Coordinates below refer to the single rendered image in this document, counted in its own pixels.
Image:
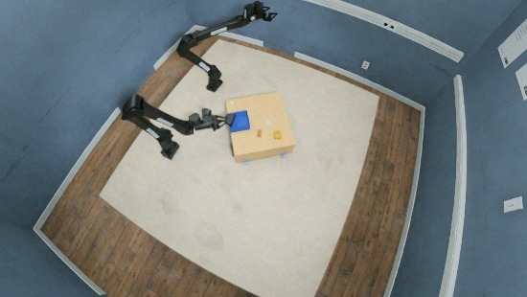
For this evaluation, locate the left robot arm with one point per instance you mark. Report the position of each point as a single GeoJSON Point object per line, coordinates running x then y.
{"type": "Point", "coordinates": [190, 40]}

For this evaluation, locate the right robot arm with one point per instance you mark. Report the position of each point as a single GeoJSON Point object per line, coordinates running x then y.
{"type": "Point", "coordinates": [136, 106]}

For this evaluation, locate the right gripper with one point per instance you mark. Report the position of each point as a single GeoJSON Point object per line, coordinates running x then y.
{"type": "Point", "coordinates": [211, 124]}

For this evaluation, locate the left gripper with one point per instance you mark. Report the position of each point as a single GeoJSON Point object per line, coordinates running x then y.
{"type": "Point", "coordinates": [265, 14]}

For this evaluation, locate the blue open tray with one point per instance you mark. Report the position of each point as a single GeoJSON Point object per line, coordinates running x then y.
{"type": "Point", "coordinates": [241, 122]}

